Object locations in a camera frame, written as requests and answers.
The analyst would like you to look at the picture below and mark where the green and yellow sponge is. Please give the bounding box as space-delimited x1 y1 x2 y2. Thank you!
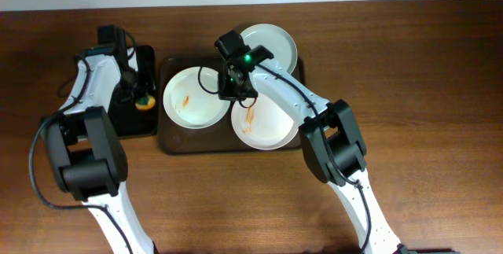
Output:
134 94 156 111

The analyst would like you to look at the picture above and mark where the white plate small stain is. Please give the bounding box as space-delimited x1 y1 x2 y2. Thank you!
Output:
162 67 230 129

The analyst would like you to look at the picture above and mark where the white plate large stain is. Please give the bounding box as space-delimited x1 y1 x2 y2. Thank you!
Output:
230 94 298 150

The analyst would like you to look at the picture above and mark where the pale blue plate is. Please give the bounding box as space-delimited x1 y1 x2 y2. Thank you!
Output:
240 24 298 74

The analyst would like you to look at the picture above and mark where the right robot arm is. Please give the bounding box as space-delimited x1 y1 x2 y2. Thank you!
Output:
215 31 406 254

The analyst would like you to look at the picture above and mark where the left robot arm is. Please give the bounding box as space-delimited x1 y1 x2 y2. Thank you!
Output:
28 25 157 253

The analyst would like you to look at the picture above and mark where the black rectangular tray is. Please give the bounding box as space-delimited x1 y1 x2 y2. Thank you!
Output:
108 45 158 138

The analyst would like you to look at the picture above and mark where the brown serving tray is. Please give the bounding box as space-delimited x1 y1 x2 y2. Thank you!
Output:
157 57 300 155

